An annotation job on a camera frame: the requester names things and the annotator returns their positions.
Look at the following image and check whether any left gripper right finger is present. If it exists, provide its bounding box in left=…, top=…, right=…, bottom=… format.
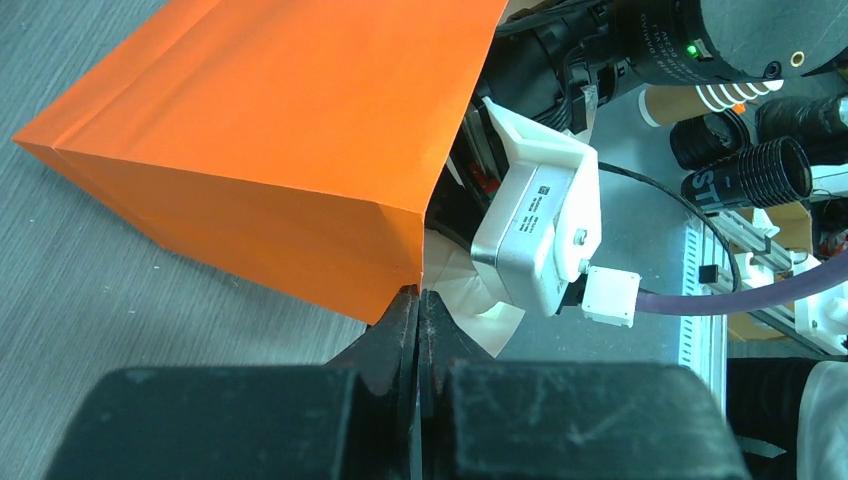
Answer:
left=418, top=291, right=749, bottom=479

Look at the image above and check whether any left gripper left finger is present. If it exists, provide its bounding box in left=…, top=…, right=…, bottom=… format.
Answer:
left=47, top=287, right=420, bottom=479

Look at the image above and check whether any orange paper bag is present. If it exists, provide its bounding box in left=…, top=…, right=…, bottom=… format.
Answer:
left=11, top=0, right=528, bottom=359

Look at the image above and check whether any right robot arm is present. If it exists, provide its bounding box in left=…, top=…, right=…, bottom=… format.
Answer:
left=472, top=0, right=847, bottom=132

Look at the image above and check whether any brown striped background cup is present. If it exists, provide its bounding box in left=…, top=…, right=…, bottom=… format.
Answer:
left=638, top=80, right=784, bottom=127

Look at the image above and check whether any black ribbed background cylinder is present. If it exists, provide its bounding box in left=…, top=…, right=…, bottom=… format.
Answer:
left=680, top=136, right=813, bottom=212

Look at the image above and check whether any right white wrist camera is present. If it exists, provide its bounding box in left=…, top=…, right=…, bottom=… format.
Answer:
left=470, top=98, right=641, bottom=328

